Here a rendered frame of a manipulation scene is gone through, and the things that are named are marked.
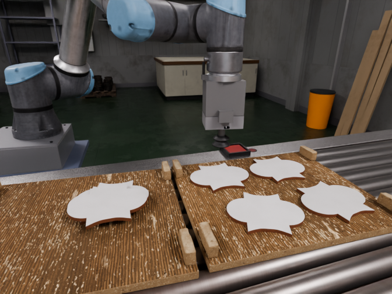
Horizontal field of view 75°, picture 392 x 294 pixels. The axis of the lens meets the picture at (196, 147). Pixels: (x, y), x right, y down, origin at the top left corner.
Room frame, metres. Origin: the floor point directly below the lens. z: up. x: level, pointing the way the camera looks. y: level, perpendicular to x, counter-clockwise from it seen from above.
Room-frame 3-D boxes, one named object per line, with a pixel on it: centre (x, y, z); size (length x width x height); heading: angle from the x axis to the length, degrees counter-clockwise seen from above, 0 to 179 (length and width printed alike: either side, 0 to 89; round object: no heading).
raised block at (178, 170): (0.60, 0.05, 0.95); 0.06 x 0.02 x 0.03; 15
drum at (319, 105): (3.95, -1.93, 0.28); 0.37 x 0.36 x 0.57; 14
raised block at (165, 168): (0.58, 0.08, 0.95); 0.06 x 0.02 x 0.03; 13
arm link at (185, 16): (0.62, 0.03, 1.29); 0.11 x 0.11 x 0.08; 53
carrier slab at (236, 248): (0.52, -0.17, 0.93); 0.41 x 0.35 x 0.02; 105
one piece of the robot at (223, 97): (0.56, -0.06, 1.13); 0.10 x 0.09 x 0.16; 5
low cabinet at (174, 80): (7.01, -0.16, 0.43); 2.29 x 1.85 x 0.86; 104
